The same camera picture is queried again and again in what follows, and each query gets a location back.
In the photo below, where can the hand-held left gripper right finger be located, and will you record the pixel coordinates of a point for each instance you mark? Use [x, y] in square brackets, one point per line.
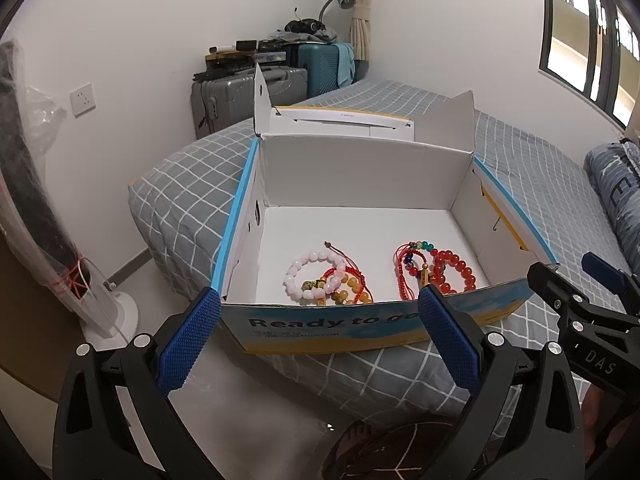
[445, 340]

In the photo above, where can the pile of dark devices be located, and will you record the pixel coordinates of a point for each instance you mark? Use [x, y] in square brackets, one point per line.
[240, 55]

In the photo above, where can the blue cloth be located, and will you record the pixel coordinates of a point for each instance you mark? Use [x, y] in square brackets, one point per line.
[346, 65]

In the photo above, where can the black headset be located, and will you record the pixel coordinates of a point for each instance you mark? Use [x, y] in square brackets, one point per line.
[302, 26]

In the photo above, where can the teal suitcase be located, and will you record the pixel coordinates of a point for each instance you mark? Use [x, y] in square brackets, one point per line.
[320, 70]

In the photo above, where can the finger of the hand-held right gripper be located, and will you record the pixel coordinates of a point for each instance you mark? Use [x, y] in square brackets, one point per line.
[555, 285]
[602, 272]

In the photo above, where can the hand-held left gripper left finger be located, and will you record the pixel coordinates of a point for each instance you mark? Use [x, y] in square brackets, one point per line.
[190, 340]

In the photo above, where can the grey checked bed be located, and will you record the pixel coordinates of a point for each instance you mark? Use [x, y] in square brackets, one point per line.
[190, 185]

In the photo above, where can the white wall socket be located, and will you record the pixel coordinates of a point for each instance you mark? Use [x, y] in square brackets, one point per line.
[82, 99]

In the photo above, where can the folded blue-grey printed quilt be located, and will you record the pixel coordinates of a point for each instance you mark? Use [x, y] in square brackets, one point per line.
[620, 210]

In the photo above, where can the beige curtain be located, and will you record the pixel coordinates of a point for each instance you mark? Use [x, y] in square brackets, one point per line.
[362, 20]

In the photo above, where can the grey suitcase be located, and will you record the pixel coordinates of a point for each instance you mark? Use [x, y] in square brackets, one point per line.
[230, 105]

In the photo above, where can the plastic wrapped standing fan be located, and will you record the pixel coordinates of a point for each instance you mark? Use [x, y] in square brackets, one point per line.
[30, 185]

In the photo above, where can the dark framed window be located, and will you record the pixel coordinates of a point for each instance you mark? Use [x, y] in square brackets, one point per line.
[590, 35]

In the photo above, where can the dark slipper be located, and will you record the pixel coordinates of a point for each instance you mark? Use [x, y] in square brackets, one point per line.
[390, 455]

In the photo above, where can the blue white cardboard box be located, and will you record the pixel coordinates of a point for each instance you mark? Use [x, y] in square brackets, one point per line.
[360, 180]

